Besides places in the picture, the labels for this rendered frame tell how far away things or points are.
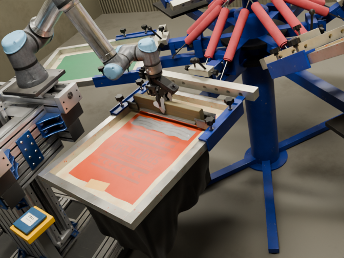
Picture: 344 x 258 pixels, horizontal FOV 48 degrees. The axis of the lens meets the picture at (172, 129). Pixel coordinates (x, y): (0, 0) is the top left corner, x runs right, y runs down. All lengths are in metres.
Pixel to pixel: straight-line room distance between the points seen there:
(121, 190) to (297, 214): 1.36
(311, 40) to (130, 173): 1.02
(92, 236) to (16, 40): 1.27
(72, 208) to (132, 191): 1.24
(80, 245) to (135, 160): 0.96
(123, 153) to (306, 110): 2.04
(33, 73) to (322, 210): 1.88
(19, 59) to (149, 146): 0.70
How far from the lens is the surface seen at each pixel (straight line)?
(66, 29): 6.26
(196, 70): 2.00
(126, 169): 1.67
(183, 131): 1.77
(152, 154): 1.70
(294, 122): 3.32
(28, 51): 1.90
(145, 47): 1.67
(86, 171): 1.75
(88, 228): 2.58
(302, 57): 1.51
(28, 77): 1.92
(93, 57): 2.81
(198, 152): 1.60
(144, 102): 1.92
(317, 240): 2.50
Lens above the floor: 2.01
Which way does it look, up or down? 35 degrees down
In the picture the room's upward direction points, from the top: 15 degrees counter-clockwise
